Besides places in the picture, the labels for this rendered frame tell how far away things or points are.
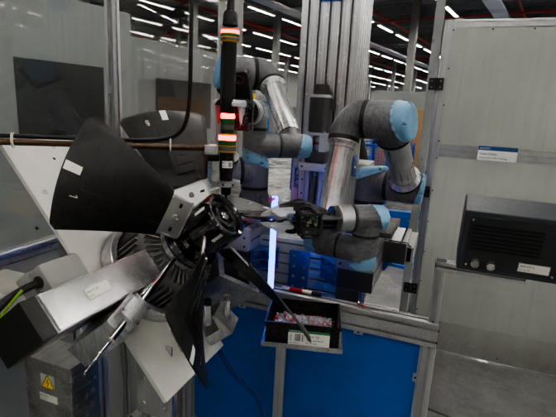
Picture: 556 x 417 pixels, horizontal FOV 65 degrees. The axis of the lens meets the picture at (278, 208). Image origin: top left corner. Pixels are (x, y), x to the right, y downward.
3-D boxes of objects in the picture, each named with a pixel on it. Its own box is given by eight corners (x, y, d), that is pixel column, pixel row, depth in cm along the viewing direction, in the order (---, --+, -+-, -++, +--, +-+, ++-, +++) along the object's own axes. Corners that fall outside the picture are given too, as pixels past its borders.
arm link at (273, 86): (276, 79, 171) (308, 168, 142) (250, 78, 168) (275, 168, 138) (284, 53, 163) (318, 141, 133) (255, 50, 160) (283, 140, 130)
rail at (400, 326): (182, 291, 163) (182, 271, 161) (188, 288, 167) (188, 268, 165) (436, 349, 132) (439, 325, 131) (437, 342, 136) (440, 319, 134)
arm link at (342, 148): (328, 92, 133) (296, 251, 130) (363, 93, 128) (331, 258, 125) (340, 105, 143) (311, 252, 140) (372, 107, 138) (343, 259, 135)
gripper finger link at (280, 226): (264, 227, 113) (298, 224, 115) (259, 219, 118) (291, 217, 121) (264, 238, 114) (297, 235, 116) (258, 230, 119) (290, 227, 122)
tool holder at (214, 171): (204, 187, 105) (205, 146, 102) (203, 182, 111) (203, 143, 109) (242, 187, 107) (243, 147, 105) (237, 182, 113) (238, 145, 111)
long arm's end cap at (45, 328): (1, 324, 77) (35, 294, 72) (23, 360, 76) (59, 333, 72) (-17, 332, 74) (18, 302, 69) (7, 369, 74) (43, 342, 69)
